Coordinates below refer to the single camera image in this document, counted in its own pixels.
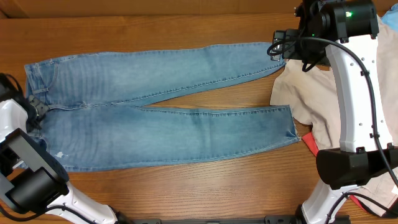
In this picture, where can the blue denim jeans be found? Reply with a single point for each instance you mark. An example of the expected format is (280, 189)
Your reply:
(103, 112)

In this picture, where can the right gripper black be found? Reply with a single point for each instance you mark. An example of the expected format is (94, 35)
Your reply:
(288, 39)

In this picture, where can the beige shirt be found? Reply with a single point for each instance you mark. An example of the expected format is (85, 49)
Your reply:
(313, 98)

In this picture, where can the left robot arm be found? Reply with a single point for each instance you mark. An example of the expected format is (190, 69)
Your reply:
(33, 182)

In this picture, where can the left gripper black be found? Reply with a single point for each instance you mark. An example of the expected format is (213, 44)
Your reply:
(40, 109)

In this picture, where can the red cloth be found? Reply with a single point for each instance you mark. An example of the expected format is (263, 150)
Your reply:
(311, 144)

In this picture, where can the light blue cloth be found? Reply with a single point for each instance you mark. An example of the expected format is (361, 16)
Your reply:
(390, 18)

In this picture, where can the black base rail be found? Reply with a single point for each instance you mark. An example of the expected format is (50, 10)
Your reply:
(214, 221)

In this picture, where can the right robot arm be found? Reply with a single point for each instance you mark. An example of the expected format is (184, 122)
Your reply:
(343, 35)

